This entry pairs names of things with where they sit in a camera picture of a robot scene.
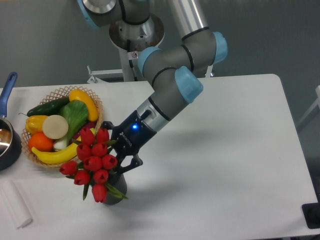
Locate long yellow banana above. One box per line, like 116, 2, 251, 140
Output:
31, 127, 96, 165

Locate dark green cucumber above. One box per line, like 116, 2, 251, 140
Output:
19, 97, 70, 117

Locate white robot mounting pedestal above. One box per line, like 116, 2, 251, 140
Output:
86, 13, 215, 84

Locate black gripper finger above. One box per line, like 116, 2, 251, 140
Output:
101, 121, 115, 137
116, 154, 143, 175

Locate black device at edge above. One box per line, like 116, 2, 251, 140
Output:
301, 202, 320, 229

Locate red tulip bouquet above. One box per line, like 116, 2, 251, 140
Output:
59, 128, 118, 203

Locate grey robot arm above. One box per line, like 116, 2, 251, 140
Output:
78, 0, 228, 174

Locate beige round disc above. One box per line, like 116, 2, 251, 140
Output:
42, 115, 69, 140

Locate white furniture frame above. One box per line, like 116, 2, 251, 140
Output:
296, 85, 320, 133

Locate purple eggplant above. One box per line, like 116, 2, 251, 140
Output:
72, 121, 96, 140

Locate yellow squash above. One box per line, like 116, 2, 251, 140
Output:
69, 89, 99, 122

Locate yellow bell pepper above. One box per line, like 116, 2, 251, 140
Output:
25, 115, 48, 135

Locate woven wicker basket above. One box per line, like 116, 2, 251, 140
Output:
21, 85, 104, 168

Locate white rolled cloth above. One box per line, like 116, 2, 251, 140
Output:
1, 179, 33, 229

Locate green bok choy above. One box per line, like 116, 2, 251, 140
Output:
53, 100, 89, 151

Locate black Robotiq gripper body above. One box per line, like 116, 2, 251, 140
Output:
109, 110, 157, 156

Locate dark saucepan blue handle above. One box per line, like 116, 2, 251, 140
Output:
0, 72, 22, 171

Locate orange fruit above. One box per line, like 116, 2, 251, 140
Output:
28, 132, 54, 152

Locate dark grey ribbed vase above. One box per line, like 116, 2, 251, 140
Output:
103, 173, 128, 205

